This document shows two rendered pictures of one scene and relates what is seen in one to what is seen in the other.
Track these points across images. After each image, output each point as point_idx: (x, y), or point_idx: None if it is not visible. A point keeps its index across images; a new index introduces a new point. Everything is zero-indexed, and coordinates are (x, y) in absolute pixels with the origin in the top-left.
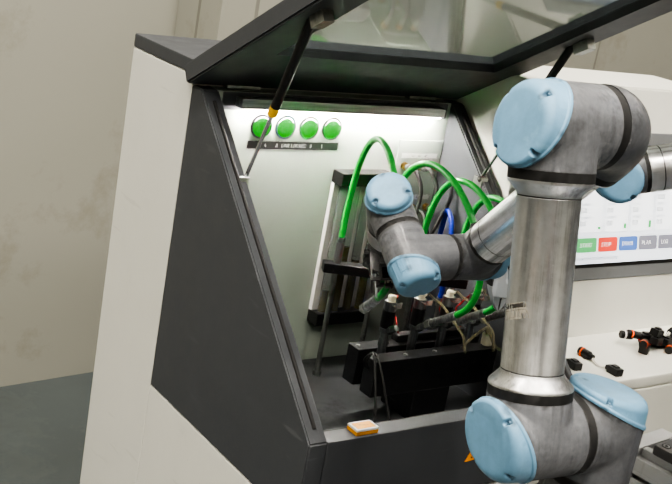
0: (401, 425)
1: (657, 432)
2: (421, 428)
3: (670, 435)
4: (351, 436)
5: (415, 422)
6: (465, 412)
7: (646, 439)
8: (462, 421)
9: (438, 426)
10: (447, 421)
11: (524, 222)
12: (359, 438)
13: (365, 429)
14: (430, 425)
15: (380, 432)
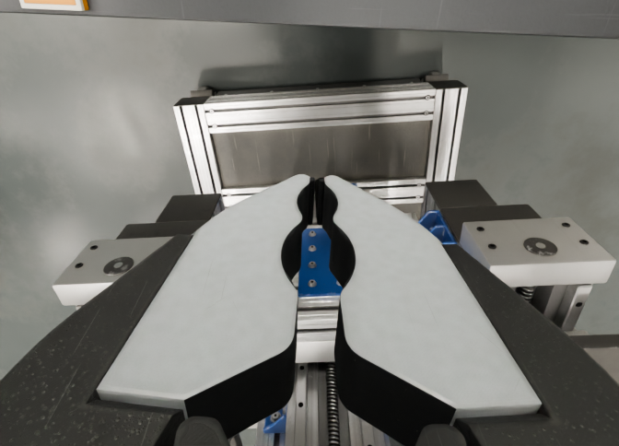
0: None
1: (586, 268)
2: (208, 20)
3: (595, 281)
4: (18, 4)
5: None
6: None
7: (536, 276)
8: (326, 26)
9: (257, 23)
10: (284, 20)
11: None
12: (40, 13)
13: (44, 8)
14: (233, 21)
15: (95, 11)
